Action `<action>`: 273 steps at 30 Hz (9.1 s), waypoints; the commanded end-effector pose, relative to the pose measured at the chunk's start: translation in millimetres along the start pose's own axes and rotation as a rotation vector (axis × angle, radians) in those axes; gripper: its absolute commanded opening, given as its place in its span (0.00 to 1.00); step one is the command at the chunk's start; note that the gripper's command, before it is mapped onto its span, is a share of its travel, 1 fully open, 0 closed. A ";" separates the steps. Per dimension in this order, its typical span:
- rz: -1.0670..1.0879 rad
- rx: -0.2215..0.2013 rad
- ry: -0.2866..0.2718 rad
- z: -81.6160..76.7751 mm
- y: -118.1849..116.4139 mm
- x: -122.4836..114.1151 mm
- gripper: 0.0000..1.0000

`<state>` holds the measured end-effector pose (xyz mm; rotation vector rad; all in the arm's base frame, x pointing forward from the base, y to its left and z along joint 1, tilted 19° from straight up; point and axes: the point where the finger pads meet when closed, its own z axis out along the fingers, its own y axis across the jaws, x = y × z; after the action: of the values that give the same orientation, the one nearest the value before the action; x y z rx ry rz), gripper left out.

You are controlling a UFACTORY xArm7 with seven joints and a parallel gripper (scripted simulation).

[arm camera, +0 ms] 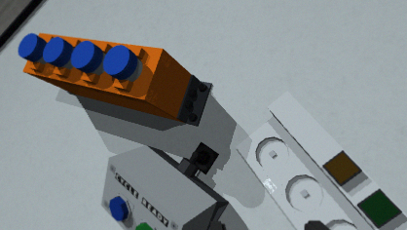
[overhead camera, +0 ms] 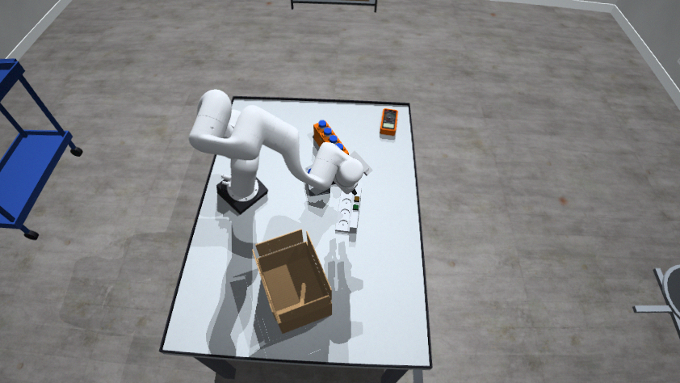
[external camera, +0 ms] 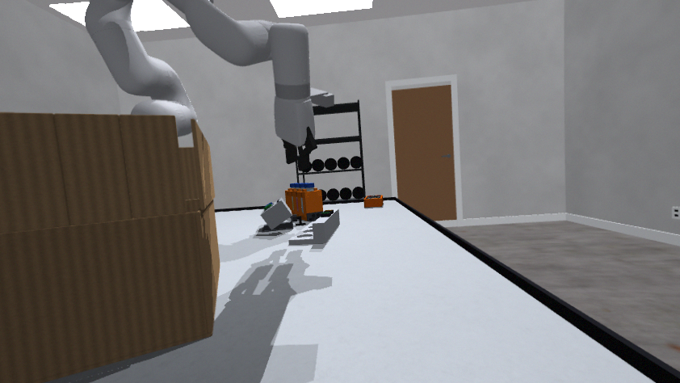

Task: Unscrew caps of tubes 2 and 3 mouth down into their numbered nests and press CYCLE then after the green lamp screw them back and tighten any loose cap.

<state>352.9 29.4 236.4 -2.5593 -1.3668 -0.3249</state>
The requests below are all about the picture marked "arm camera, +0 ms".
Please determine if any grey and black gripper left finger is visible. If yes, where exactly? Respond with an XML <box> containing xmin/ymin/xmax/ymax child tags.
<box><xmin>210</xmin><ymin>221</ymin><xmax>226</xmax><ymax>230</ymax></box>

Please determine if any blue cylinder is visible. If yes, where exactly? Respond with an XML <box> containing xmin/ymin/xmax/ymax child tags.
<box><xmin>103</xmin><ymin>45</ymin><xmax>137</xmax><ymax>80</ymax></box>
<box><xmin>71</xmin><ymin>41</ymin><xmax>103</xmax><ymax>73</ymax></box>
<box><xmin>43</xmin><ymin>37</ymin><xmax>73</xmax><ymax>67</ymax></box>
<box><xmin>18</xmin><ymin>33</ymin><xmax>47</xmax><ymax>62</ymax></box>

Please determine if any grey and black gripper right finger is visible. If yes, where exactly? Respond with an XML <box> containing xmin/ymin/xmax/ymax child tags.
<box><xmin>305</xmin><ymin>220</ymin><xmax>330</xmax><ymax>230</ymax></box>

